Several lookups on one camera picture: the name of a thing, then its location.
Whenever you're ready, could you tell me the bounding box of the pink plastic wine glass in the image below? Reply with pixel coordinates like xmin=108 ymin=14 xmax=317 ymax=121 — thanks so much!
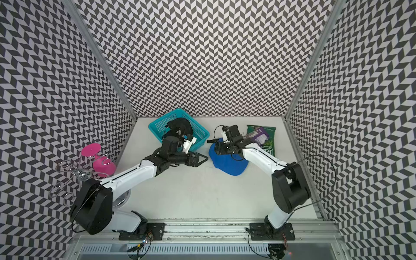
xmin=81 ymin=143 xmax=117 ymax=178

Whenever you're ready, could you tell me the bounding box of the teal plastic basket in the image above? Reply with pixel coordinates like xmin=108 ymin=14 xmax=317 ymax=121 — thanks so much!
xmin=148 ymin=108 xmax=210 ymax=152

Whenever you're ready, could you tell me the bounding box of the blue baseball cap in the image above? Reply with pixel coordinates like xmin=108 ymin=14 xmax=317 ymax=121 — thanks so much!
xmin=207 ymin=138 xmax=249 ymax=176

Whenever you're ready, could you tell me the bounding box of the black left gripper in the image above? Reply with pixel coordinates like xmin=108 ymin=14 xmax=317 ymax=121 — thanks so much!
xmin=169 ymin=150 xmax=208 ymax=167

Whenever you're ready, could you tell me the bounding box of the green crisp bag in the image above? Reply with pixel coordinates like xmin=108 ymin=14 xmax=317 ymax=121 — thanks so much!
xmin=246 ymin=125 xmax=276 ymax=156

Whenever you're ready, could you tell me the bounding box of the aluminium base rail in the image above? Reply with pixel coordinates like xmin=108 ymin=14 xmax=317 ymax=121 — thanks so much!
xmin=64 ymin=219 xmax=348 ymax=260

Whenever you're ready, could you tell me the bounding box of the purple snack bag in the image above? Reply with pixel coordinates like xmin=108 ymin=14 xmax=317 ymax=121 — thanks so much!
xmin=249 ymin=127 xmax=270 ymax=146

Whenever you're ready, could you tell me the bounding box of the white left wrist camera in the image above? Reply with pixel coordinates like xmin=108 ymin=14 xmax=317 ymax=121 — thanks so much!
xmin=183 ymin=134 xmax=197 ymax=154

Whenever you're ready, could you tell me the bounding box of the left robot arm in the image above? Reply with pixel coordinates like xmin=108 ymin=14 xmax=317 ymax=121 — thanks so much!
xmin=69 ymin=136 xmax=209 ymax=235

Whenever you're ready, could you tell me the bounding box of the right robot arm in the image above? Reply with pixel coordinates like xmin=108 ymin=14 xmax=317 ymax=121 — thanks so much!
xmin=214 ymin=125 xmax=311 ymax=230

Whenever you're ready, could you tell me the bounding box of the black cap in basket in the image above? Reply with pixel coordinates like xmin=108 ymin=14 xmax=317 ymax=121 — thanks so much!
xmin=162 ymin=118 xmax=193 ymax=140

